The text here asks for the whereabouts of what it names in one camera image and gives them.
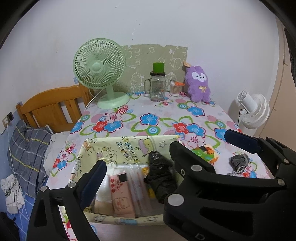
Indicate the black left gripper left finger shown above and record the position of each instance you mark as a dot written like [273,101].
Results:
[45,220]

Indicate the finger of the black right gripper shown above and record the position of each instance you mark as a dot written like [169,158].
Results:
[254,143]

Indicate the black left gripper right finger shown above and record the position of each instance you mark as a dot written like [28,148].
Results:
[211,206]

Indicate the beige bandage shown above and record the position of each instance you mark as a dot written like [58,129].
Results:
[102,206]

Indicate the pink tissue pack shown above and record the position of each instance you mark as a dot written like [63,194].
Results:
[121,196]

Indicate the black umbrella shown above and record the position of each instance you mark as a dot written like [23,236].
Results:
[160,177]

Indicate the clear plastic packet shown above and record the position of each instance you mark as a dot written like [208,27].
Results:
[138,190]

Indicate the white soft cloth pack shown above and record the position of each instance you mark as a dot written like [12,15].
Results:
[104,192]

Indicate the cartoon print tissue pack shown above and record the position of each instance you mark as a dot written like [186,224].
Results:
[151,194]

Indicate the grey rolled socks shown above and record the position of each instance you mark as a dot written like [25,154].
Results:
[238,164]

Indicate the yellow fabric storage box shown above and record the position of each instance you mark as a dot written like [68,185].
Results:
[121,150]

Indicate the green orange tissue pack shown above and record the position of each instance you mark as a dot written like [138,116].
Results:
[207,153]

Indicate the white floor fan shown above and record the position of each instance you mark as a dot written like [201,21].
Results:
[253,111]

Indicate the white crumpled cloth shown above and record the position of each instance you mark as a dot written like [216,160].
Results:
[13,194]

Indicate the grey plaid pillow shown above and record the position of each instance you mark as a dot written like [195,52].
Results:
[26,156]

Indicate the floral tablecloth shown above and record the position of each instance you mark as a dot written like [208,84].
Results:
[196,124]

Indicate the purple plush bunny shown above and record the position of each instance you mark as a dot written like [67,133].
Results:
[197,83]

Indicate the small toothpick jar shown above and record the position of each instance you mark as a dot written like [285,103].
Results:
[176,87]

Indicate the glass jar green lid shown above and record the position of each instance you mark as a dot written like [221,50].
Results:
[155,85]

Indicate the green desk fan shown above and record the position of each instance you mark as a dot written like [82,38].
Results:
[99,64]

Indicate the wall power socket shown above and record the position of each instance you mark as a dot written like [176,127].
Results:
[8,119]

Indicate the green patterned wall board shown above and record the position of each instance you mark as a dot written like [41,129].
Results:
[139,64]

